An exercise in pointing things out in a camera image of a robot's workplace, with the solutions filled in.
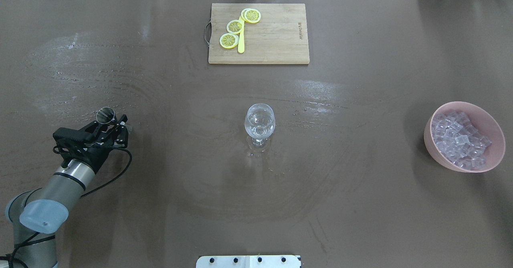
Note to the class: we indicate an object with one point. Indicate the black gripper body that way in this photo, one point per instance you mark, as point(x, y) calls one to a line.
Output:
point(95, 152)

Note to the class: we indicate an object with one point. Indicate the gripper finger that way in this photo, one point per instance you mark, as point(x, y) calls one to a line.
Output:
point(117, 133)
point(94, 131)

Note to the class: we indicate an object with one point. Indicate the steel double jigger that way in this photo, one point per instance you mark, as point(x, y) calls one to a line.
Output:
point(106, 116)

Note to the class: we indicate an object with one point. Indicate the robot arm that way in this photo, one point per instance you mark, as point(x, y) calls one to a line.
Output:
point(37, 215)

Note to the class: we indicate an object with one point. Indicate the clear wine glass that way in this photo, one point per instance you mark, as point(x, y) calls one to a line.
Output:
point(260, 122)

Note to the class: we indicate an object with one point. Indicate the yellow plastic knife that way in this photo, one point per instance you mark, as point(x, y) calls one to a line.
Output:
point(241, 41)

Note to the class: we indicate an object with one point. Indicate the middle lemon slice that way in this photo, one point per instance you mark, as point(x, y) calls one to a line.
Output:
point(235, 26)

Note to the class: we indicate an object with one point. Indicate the bottom lemon slice far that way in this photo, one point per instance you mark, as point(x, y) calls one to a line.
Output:
point(243, 14)

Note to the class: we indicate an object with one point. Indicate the top lemon slice far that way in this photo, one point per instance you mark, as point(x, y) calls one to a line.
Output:
point(253, 16)

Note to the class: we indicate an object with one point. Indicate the bamboo cutting board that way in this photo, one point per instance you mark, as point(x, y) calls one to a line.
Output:
point(280, 37)

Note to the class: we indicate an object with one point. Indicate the pink bowl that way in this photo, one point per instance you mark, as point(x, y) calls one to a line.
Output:
point(484, 122)

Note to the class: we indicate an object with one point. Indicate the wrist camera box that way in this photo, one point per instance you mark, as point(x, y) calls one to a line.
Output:
point(67, 139)

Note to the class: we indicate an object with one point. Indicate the lemon slice near handle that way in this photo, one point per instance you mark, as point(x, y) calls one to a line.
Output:
point(228, 40)

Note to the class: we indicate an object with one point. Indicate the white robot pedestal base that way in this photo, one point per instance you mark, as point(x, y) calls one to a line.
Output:
point(249, 261)

